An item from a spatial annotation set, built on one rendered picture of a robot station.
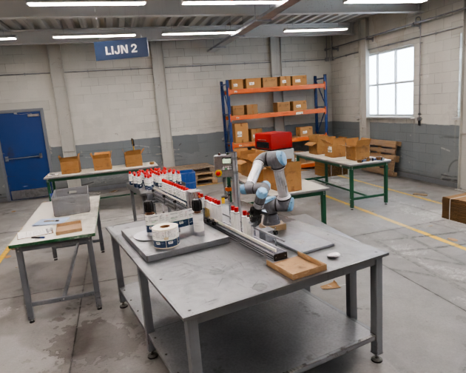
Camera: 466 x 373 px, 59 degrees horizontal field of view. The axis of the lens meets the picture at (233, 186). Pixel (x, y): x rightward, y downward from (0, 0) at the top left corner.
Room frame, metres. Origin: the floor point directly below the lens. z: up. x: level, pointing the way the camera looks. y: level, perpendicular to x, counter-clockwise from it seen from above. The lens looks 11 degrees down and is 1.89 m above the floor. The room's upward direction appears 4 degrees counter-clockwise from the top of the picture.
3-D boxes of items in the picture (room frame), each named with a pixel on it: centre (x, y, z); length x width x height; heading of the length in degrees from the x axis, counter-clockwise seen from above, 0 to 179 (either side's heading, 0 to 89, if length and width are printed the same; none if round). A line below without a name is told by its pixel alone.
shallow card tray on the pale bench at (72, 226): (3.95, 1.66, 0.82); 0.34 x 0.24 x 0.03; 21
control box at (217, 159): (3.51, 0.06, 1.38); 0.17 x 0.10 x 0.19; 82
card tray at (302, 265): (2.49, -0.37, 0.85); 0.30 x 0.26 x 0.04; 27
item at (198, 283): (3.22, 0.12, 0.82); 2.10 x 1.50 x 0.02; 27
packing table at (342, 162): (7.79, -2.03, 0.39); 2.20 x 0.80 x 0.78; 16
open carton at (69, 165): (8.29, 3.27, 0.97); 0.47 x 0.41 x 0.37; 12
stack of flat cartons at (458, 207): (5.69, -3.45, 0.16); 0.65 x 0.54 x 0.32; 20
